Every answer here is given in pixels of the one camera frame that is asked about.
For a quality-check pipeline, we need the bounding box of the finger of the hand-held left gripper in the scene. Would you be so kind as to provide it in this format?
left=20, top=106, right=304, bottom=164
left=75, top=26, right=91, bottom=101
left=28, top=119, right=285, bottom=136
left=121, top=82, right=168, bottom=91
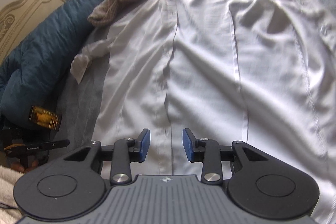
left=39, top=139, right=70, bottom=151

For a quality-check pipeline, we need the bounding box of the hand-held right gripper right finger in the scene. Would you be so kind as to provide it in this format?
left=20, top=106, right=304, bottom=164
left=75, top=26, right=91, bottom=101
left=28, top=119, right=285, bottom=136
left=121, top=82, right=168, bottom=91
left=182, top=128, right=267, bottom=184

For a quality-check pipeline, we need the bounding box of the person's left hand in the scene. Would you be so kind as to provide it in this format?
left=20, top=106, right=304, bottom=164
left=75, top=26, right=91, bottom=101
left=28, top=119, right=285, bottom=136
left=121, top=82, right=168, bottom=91
left=10, top=160, right=40, bottom=175

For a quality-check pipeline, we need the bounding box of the white button shirt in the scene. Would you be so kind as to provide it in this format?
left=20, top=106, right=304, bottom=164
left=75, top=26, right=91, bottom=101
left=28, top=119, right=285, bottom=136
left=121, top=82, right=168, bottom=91
left=70, top=0, right=336, bottom=224

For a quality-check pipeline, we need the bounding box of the cream carved headboard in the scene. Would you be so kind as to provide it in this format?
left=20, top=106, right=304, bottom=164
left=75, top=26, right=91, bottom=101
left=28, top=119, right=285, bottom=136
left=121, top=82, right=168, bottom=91
left=0, top=0, right=77, bottom=63

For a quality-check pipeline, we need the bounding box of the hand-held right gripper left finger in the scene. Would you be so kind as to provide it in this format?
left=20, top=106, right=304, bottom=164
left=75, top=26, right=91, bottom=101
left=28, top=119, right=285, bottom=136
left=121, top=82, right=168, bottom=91
left=63, top=128, right=151, bottom=185

